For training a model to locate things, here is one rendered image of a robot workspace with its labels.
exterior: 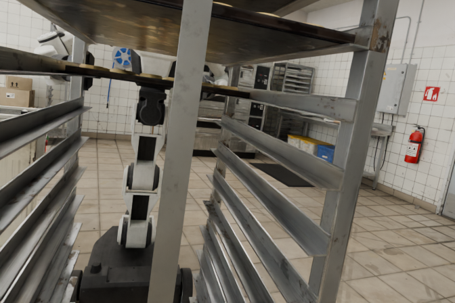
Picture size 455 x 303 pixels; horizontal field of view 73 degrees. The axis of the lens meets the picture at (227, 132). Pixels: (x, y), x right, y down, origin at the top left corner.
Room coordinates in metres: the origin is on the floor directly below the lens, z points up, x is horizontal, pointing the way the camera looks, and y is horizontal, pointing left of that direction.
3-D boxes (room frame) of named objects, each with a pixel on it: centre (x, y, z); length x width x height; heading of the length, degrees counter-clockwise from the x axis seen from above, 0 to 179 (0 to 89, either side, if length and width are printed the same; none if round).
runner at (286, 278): (0.69, -0.05, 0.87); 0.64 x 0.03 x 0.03; 16
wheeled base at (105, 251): (1.63, 0.42, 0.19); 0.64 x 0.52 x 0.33; 16
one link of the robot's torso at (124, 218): (1.66, 0.43, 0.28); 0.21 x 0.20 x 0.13; 16
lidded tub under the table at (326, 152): (4.88, -1.75, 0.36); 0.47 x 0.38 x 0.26; 116
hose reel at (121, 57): (5.27, 1.91, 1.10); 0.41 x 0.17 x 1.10; 114
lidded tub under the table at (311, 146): (5.29, -1.56, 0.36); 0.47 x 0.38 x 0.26; 114
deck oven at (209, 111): (5.42, 0.24, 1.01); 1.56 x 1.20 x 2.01; 114
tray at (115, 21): (0.63, 0.14, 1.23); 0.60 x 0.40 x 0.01; 16
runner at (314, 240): (0.69, -0.05, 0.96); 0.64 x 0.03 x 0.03; 16
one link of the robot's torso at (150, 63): (1.57, 0.41, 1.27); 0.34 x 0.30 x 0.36; 106
